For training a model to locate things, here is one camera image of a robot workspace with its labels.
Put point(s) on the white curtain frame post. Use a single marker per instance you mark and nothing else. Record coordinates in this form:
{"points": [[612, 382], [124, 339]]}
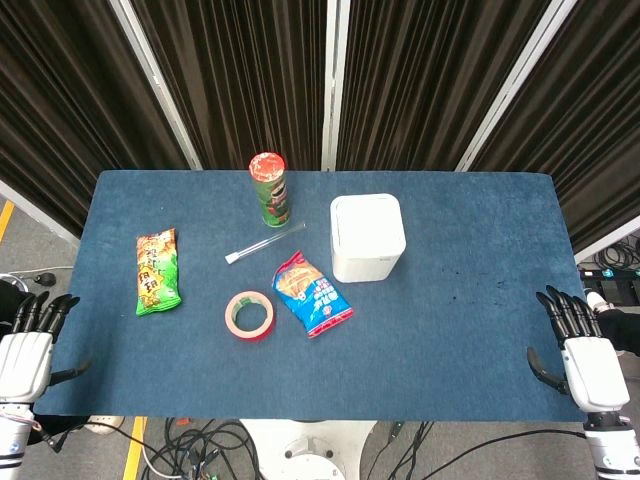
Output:
{"points": [[331, 85]]}

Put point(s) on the blue snack bag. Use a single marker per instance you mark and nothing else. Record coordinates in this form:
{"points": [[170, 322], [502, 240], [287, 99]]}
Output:
{"points": [[312, 295]]}

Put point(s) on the blue table mat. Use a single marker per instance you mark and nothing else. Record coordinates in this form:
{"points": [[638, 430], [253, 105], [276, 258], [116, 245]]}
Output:
{"points": [[450, 325]]}

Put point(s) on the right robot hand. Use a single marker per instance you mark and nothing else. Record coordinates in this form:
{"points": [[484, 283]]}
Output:
{"points": [[592, 367]]}

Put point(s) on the clear tube with white cap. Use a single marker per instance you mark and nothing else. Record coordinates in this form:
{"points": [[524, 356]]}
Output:
{"points": [[265, 243]]}

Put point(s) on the pink tape roll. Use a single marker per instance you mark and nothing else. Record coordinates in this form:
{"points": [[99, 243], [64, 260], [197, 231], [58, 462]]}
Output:
{"points": [[250, 315]]}

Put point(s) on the green chips can red lid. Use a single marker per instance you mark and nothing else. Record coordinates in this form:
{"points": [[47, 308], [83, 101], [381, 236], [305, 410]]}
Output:
{"points": [[271, 192]]}

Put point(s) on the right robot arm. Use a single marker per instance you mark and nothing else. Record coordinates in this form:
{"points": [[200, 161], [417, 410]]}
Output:
{"points": [[610, 445]]}

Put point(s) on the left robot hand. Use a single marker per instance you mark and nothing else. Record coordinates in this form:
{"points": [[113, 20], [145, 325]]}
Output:
{"points": [[22, 357]]}

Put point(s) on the black power strip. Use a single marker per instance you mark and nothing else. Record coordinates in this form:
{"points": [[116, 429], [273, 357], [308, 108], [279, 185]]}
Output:
{"points": [[612, 274]]}

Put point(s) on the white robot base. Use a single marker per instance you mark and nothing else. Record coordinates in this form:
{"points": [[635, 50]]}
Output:
{"points": [[307, 450]]}

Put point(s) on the black pleated curtain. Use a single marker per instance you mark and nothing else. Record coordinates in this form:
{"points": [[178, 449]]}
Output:
{"points": [[240, 75]]}

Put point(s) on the green snack bag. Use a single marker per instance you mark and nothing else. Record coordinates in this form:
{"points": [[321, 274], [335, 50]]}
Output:
{"points": [[156, 272]]}

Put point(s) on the white square bin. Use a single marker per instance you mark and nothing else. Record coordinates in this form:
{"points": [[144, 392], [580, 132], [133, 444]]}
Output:
{"points": [[366, 237]]}

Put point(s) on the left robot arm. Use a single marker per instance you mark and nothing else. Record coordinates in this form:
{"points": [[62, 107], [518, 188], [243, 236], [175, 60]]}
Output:
{"points": [[12, 440]]}

